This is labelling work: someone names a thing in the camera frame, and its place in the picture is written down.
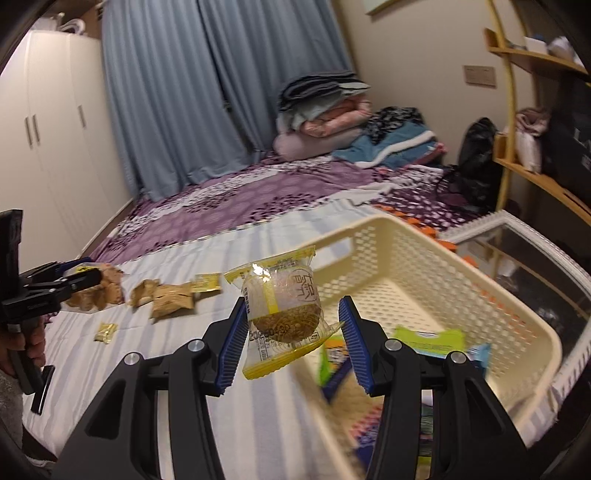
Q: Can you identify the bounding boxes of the wall socket plate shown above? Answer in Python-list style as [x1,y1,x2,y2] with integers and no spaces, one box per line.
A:
[462,65,498,89]

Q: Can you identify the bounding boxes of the picture frame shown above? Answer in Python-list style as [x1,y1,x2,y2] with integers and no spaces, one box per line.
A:
[364,0,403,16]

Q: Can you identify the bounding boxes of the white framed mirror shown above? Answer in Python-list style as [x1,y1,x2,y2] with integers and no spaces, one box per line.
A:
[438,209,591,416]

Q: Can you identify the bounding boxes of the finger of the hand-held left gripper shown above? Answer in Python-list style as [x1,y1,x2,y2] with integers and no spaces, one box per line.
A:
[0,268,103,320]
[21,258,94,285]

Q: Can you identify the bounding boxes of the pink cloth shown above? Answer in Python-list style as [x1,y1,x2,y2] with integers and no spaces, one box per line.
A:
[514,106,551,138]

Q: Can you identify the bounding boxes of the green seaweed snack packet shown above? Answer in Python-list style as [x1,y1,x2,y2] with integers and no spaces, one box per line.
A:
[318,325,466,388]

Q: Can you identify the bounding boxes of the blue curtain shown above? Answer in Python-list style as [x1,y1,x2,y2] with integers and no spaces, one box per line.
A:
[99,0,366,204]

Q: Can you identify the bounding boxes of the wooden curved shelf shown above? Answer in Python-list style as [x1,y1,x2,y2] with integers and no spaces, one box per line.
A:
[481,0,591,232]

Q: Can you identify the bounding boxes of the black shopping bag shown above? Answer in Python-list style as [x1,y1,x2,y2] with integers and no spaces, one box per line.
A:
[539,73,591,195]

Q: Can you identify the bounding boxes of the light blue snack packet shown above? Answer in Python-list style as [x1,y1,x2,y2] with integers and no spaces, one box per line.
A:
[464,342,493,371]

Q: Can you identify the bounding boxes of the white folded bags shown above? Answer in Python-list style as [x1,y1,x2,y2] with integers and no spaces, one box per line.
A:
[514,129,544,172]

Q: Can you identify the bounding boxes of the white wardrobe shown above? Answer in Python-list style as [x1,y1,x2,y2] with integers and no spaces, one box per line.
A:
[0,29,140,260]

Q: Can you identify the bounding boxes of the cream perforated plastic basket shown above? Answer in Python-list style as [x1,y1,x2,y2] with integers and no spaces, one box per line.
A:
[286,213,565,480]

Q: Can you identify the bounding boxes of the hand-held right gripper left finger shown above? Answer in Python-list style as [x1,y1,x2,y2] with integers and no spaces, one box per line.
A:
[51,295,253,480]

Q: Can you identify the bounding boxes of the orange foam mat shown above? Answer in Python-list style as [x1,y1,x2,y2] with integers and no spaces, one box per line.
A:
[373,202,486,297]

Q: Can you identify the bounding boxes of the person's left hand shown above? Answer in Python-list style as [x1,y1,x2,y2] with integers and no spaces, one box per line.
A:
[0,322,48,376]

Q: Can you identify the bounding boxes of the grey folded blanket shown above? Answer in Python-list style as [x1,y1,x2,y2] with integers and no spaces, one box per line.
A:
[279,71,371,114]

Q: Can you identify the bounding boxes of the clear yellow-edged mooncake packet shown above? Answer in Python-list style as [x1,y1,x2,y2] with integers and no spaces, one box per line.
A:
[224,246,345,381]

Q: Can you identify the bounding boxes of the blue fleece blanket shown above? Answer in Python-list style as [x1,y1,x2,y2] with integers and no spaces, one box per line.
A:
[331,121,440,170]

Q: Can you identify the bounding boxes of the striped bed sheet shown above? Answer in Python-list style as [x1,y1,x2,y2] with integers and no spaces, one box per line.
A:
[21,203,385,480]

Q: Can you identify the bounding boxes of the pink floral quilt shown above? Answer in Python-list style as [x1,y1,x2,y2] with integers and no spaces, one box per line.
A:
[300,98,373,138]

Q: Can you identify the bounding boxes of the clear cookie packet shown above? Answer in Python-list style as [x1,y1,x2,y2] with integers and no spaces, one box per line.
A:
[62,262,126,315]

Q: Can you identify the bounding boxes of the leopard print cloth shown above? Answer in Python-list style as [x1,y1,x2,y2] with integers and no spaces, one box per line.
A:
[364,106,424,145]

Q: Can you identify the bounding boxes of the black handbag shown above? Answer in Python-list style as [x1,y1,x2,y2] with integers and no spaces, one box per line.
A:
[442,117,502,214]

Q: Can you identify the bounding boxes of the pale pink pillow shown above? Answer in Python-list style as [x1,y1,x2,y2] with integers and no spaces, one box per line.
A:
[271,126,366,163]

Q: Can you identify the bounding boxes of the navy cracker packet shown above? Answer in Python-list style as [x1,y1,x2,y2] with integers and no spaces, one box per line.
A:
[323,364,386,464]

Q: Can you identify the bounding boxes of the purple floral bedspread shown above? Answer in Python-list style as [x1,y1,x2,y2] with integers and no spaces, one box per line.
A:
[89,158,491,267]

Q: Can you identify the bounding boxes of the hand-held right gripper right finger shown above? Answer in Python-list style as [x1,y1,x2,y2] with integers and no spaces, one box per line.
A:
[337,295,532,480]

